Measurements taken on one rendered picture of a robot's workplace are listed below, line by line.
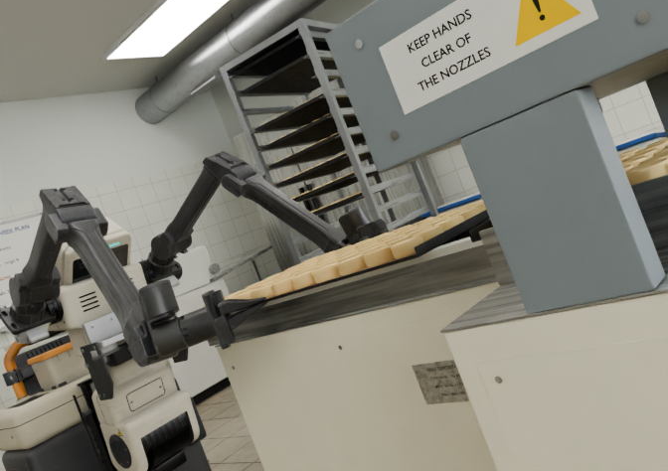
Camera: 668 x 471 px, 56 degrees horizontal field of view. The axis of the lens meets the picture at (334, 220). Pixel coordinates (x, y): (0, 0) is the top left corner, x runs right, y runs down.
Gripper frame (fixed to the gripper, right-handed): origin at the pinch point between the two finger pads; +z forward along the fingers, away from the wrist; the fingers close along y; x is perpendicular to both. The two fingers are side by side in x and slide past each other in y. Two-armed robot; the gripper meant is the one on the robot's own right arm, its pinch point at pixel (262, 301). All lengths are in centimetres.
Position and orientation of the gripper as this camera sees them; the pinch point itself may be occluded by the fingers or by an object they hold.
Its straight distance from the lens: 114.1
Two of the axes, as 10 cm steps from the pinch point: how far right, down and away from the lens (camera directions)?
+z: 9.3, -3.6, 0.6
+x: -0.5, 0.2, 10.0
